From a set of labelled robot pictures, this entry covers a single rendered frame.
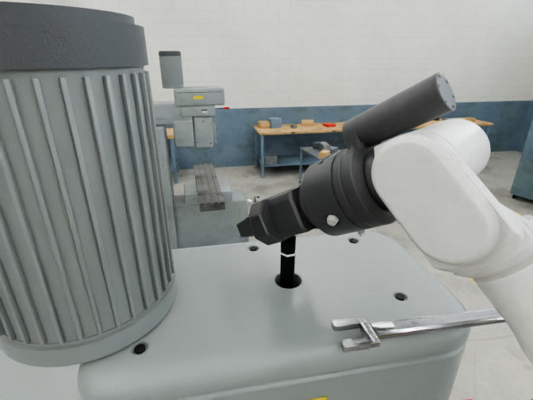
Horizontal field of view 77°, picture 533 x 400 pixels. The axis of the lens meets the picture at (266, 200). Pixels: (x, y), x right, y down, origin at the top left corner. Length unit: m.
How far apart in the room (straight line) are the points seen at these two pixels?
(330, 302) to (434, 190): 0.23
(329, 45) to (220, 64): 2.17
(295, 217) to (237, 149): 6.77
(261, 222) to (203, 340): 0.14
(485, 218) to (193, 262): 0.39
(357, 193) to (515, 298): 0.14
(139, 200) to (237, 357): 0.19
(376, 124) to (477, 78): 8.85
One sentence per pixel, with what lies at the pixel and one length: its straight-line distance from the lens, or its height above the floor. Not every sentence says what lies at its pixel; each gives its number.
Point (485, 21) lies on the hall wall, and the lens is 9.08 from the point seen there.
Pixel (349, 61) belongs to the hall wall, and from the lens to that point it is 7.50.
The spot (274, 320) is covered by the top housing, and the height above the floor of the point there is 1.89.
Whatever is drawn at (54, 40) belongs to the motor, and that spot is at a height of 2.19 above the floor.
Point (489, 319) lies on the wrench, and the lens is 0.49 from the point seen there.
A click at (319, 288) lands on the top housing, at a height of 1.89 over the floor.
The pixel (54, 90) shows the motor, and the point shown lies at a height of 2.15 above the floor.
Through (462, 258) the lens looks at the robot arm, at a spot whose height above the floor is 2.04.
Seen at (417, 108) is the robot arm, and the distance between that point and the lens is 0.32.
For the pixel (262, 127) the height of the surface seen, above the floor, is 0.90.
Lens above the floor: 2.18
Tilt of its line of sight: 23 degrees down
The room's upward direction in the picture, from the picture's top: straight up
